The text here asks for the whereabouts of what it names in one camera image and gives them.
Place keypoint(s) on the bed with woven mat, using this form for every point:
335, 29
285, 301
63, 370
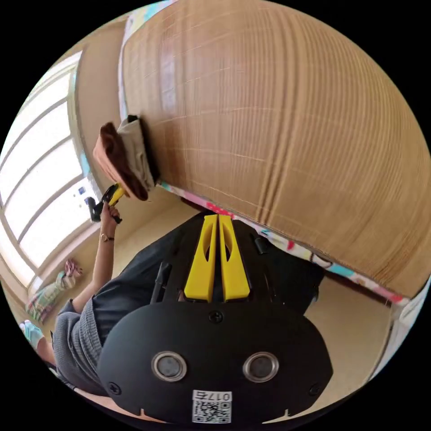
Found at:
269, 118

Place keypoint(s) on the pile of clothes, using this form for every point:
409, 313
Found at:
138, 151

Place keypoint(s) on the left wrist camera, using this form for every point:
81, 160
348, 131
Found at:
94, 210

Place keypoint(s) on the window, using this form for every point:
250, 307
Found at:
40, 151

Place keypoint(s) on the colourful plaid cloth bundle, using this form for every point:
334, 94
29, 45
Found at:
47, 296

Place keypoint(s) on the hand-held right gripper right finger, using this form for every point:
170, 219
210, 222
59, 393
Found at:
235, 279

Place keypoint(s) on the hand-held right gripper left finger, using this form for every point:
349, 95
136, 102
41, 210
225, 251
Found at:
202, 276

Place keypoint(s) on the person's left hand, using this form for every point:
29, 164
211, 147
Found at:
109, 215

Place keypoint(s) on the person's left forearm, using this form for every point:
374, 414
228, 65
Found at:
101, 262

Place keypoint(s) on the person's body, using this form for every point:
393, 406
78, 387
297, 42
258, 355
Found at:
141, 269

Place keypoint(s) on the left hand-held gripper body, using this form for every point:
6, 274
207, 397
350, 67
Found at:
107, 197

